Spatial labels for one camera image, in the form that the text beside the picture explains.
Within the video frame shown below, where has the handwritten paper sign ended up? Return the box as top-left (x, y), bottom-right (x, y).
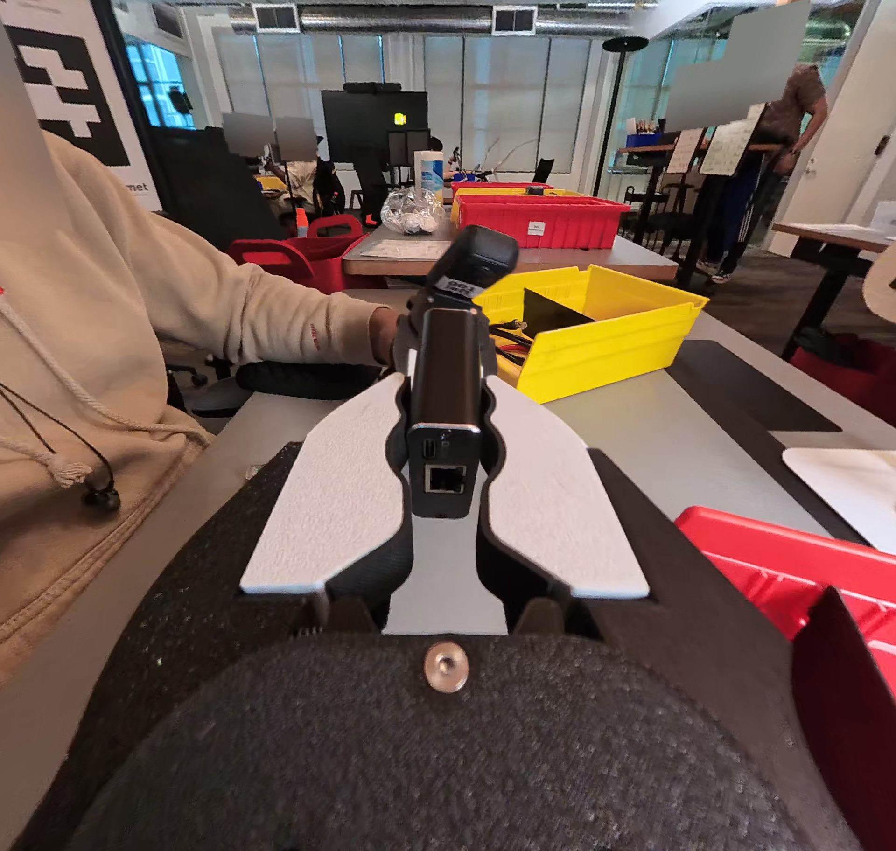
top-left (665, 126), bottom-right (705, 175)
top-left (699, 118), bottom-right (763, 178)

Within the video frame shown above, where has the wooden standing desk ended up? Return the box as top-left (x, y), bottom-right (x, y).
top-left (616, 139), bottom-right (784, 243)

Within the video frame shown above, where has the person's left hand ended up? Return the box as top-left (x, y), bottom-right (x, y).
top-left (369, 305), bottom-right (407, 367)

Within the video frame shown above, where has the black and white tag poster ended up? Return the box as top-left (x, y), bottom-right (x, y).
top-left (0, 0), bottom-right (166, 213)

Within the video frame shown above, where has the large ribbed red bin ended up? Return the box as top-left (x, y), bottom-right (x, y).
top-left (455, 195), bottom-right (631, 251)

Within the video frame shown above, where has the red tote basket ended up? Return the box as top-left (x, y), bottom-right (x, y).
top-left (227, 213), bottom-right (386, 293)

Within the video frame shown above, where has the wooden top side table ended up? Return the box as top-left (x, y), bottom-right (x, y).
top-left (770, 220), bottom-right (896, 362)

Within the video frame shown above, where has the black table mat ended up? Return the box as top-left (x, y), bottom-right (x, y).
top-left (665, 339), bottom-right (870, 545)

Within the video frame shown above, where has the yellow plastic bin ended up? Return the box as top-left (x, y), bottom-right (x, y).
top-left (472, 265), bottom-right (710, 405)

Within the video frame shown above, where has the black divider panel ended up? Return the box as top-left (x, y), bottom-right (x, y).
top-left (523, 288), bottom-right (597, 339)

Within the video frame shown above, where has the smooth red plastic bin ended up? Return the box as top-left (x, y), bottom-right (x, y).
top-left (675, 506), bottom-right (896, 851)

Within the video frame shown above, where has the clear plastic bag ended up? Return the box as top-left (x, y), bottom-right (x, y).
top-left (381, 187), bottom-right (447, 237)

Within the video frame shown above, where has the wipes canister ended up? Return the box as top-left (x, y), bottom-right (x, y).
top-left (413, 150), bottom-right (446, 202)

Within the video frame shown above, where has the person's left forearm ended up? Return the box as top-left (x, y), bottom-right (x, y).
top-left (150, 213), bottom-right (393, 369)

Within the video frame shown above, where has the grey table with wooden edge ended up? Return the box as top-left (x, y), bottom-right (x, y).
top-left (342, 217), bottom-right (680, 283)

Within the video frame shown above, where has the black earphone cable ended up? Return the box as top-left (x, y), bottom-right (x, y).
top-left (0, 381), bottom-right (122, 513)

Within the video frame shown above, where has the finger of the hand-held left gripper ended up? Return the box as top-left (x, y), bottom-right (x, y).
top-left (391, 312), bottom-right (421, 382)
top-left (478, 307), bottom-right (501, 382)

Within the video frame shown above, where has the black floor lamp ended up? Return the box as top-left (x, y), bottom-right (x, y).
top-left (591, 35), bottom-right (650, 198)

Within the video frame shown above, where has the white mat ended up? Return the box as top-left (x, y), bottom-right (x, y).
top-left (782, 446), bottom-right (896, 554)

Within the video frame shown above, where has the person's beige hoodie torso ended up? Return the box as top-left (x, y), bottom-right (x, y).
top-left (0, 130), bottom-right (232, 684)

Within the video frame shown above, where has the black fabric partition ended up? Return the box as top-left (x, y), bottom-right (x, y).
top-left (149, 126), bottom-right (282, 251)

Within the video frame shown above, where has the paper sheet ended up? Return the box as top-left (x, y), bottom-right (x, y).
top-left (360, 238), bottom-right (450, 261)

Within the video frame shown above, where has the black ethernet port adapter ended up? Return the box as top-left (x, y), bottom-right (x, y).
top-left (406, 307), bottom-right (485, 520)

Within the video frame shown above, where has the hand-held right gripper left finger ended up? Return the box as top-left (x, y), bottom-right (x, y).
top-left (240, 371), bottom-right (415, 628)

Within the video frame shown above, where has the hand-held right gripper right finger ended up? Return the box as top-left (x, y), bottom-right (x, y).
top-left (478, 375), bottom-right (651, 600)

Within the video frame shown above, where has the large black monitor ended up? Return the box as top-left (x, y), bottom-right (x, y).
top-left (321, 90), bottom-right (429, 165)

